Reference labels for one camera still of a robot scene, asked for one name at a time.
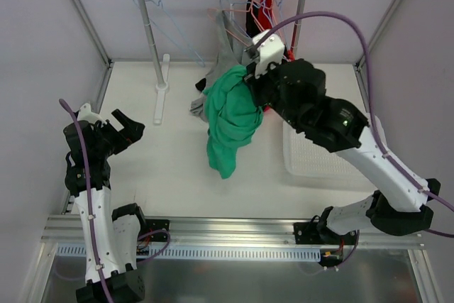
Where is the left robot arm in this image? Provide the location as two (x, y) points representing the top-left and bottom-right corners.
(63, 104), (148, 302)

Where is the white plastic basket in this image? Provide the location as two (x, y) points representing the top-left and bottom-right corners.
(282, 122), (373, 187)

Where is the white slotted cable duct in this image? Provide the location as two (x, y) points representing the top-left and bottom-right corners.
(56, 243), (322, 263)

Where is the green tank top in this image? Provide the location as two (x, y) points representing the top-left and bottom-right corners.
(204, 65), (264, 180)

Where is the grey tank top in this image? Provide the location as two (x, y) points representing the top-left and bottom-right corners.
(188, 10), (256, 123)

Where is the black tank top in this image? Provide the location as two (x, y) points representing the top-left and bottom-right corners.
(195, 0), (261, 92)

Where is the aluminium frame post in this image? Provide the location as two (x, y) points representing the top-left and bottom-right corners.
(70, 0), (111, 67)

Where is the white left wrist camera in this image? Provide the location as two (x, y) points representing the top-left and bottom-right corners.
(77, 103), (106, 125)

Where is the red tank top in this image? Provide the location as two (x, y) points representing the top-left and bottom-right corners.
(256, 0), (295, 62)

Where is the light blue wire hanger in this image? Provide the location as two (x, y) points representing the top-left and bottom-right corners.
(131, 0), (206, 68)

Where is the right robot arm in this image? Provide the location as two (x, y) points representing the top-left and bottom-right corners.
(244, 59), (441, 244)

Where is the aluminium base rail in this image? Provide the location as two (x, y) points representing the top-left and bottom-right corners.
(40, 214), (425, 250)

